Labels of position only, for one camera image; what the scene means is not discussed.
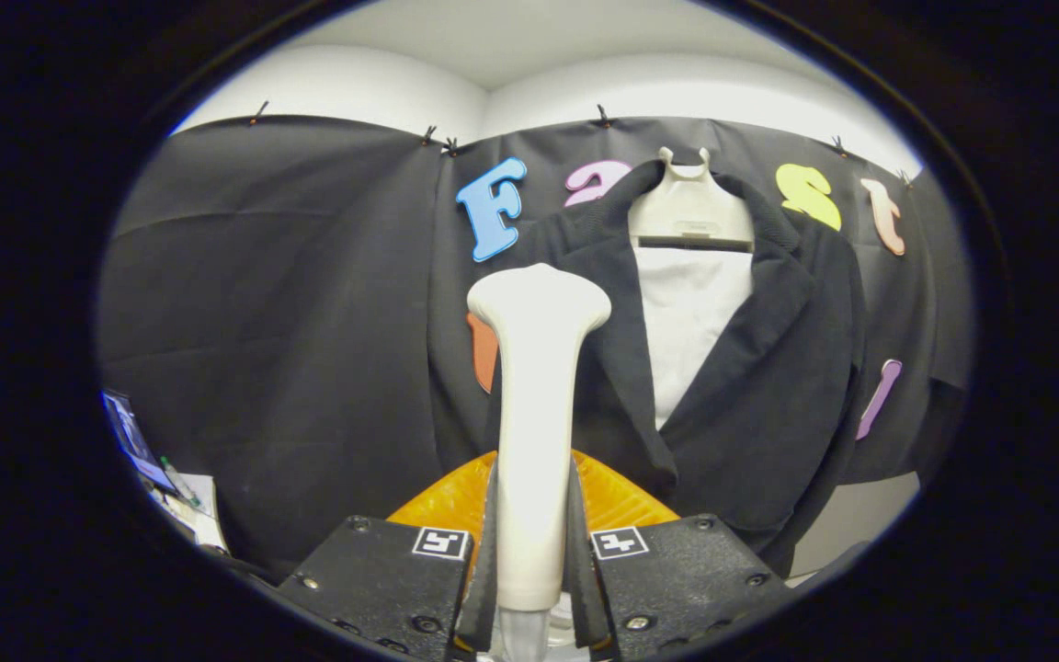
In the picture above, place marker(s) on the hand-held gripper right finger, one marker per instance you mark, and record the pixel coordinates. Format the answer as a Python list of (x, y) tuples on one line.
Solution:
[(580, 588)]

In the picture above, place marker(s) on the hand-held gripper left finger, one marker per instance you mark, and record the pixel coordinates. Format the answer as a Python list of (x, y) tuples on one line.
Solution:
[(489, 588)]

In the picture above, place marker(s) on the black suit jacket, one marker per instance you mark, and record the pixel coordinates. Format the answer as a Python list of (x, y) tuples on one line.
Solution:
[(768, 395)]

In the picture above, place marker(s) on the white shirt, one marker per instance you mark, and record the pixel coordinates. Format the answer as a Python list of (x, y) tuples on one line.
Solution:
[(686, 322)]

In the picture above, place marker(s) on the white papers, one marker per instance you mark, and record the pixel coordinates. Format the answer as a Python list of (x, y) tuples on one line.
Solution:
[(203, 519)]

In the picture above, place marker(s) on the green pen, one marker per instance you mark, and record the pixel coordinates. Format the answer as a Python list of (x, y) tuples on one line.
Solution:
[(178, 478)]

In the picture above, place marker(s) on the black backdrop cloth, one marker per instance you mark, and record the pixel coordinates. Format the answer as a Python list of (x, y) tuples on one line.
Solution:
[(263, 322)]

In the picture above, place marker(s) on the white plastic hanger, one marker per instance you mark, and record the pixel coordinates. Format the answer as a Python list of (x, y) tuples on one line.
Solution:
[(690, 211)]

